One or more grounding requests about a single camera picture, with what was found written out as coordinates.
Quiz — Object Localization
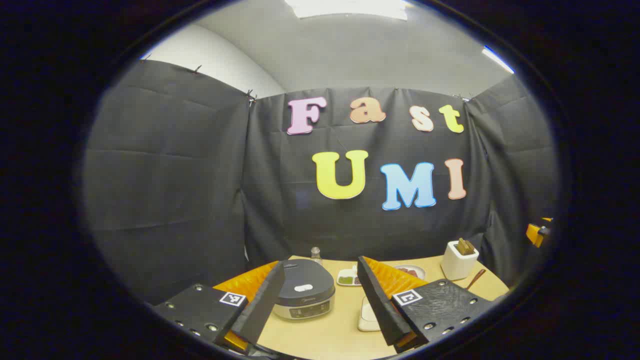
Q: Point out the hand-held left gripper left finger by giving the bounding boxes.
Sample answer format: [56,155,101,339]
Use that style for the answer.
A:
[152,260,286,354]

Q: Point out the brown wooden spoon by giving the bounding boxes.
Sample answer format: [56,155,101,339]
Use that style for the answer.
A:
[466,269,487,292]

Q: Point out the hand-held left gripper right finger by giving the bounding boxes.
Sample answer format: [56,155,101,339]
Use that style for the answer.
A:
[357,256,493,353]

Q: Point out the white round plate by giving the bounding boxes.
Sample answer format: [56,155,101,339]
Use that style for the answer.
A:
[395,264,426,281]

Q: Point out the grey rice cooker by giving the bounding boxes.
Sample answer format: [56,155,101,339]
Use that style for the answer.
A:
[272,258,336,321]

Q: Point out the clear rice tray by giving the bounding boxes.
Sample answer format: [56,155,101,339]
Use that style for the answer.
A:
[357,296,381,333]

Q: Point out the white square container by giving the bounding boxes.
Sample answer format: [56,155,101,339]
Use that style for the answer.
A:
[441,240,480,281]

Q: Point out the black backdrop cloth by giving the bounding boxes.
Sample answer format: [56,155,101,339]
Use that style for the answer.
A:
[82,59,558,306]

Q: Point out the narrow ceiling light panel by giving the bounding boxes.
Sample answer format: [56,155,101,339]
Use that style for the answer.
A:
[482,46,515,74]

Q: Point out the white divided bean dish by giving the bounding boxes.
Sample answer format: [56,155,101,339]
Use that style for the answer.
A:
[336,266,362,287]

